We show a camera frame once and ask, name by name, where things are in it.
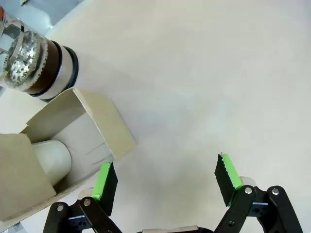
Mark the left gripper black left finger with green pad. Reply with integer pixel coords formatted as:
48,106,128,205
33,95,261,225
43,162,122,233

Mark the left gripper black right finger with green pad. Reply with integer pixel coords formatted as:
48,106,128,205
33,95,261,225
214,152,304,233

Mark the short white lidded paper cup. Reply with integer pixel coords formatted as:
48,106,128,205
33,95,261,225
31,139,73,187

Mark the brown cardboard cup carrier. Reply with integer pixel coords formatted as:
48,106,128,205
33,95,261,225
0,87,138,225

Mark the glass french press with coffee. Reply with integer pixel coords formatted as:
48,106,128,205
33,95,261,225
0,4,80,100

